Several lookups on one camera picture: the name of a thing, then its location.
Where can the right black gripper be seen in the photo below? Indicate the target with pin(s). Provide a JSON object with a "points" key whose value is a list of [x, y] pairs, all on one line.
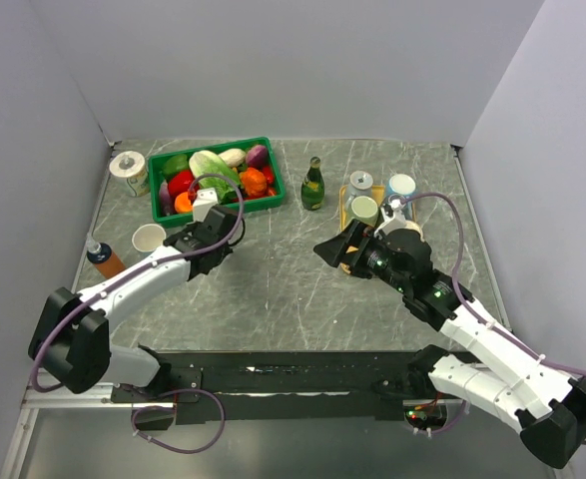
{"points": [[358, 235]]}

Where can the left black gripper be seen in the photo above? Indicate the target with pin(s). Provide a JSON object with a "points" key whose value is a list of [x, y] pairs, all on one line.
{"points": [[193, 227]]}

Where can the green mug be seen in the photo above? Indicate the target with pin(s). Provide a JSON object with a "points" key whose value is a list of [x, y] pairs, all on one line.
{"points": [[363, 209]]}

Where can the dark grey blue mug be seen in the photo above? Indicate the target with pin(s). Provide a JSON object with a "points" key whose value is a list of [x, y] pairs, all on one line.
{"points": [[395, 205]]}

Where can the cream ribbed mug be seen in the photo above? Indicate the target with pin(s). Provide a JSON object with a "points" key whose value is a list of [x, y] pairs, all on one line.
{"points": [[413, 226]]}

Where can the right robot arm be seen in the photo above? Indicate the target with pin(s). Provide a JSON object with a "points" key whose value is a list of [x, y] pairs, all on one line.
{"points": [[545, 404]]}

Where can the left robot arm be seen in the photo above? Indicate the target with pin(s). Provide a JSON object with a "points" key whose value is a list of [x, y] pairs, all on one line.
{"points": [[72, 339]]}

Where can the grey mug upside down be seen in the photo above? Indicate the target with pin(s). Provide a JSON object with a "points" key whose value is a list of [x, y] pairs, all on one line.
{"points": [[359, 185]]}

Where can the light blue mug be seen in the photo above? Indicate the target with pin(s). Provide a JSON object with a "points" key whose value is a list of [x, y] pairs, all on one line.
{"points": [[402, 185]]}

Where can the purple eggplant toy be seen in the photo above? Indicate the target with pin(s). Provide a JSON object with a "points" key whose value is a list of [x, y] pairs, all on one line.
{"points": [[165, 200]]}

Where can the green glass bottle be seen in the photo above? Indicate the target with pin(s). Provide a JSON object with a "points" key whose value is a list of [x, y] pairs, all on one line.
{"points": [[312, 187]]}

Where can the red bell pepper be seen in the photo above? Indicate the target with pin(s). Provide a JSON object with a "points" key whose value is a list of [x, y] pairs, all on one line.
{"points": [[180, 183]]}

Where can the yellow tray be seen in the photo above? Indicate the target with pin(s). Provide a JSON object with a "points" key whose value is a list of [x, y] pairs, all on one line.
{"points": [[376, 194]]}

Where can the green napa cabbage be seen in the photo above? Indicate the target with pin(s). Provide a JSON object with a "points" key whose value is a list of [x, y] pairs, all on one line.
{"points": [[205, 162]]}

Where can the orange pumpkin toy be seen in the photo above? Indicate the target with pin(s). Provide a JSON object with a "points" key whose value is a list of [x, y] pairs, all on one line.
{"points": [[254, 182]]}

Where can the green bell pepper toy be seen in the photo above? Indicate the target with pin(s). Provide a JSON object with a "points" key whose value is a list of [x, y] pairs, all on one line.
{"points": [[174, 165]]}

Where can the red chili toy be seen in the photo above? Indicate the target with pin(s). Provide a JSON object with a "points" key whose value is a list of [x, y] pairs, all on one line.
{"points": [[270, 178]]}

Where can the orange spray bottle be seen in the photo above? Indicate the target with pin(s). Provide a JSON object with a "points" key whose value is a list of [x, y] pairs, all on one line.
{"points": [[102, 257]]}

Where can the purple onion toy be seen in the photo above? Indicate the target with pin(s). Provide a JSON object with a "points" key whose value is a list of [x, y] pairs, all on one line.
{"points": [[257, 157]]}

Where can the white green paper cup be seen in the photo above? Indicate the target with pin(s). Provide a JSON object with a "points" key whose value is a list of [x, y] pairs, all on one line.
{"points": [[129, 170]]}

